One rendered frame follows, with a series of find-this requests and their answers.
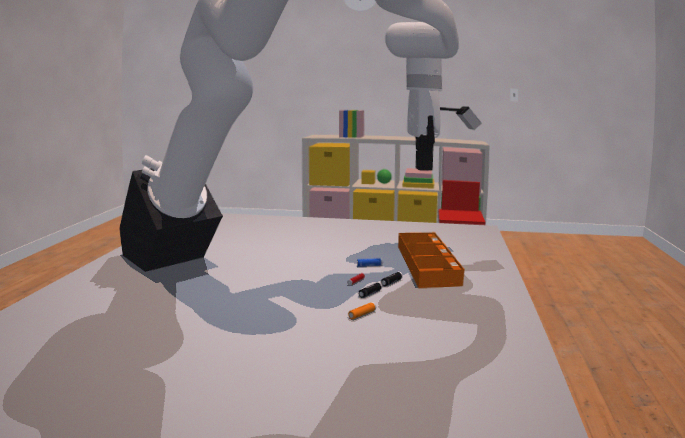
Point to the black aa battery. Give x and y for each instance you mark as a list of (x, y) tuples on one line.
[(391, 279), (370, 289)]

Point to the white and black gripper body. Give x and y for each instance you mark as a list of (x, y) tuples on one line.
[(422, 103)]

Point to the orange battery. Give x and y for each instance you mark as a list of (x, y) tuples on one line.
[(360, 311)]

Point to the orange rack of three bins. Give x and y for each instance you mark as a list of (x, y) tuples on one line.
[(443, 273)]

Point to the blue aa battery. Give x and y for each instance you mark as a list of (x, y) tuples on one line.
[(369, 262)]

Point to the red battery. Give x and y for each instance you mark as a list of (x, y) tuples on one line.
[(355, 279)]

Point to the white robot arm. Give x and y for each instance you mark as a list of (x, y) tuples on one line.
[(222, 87)]

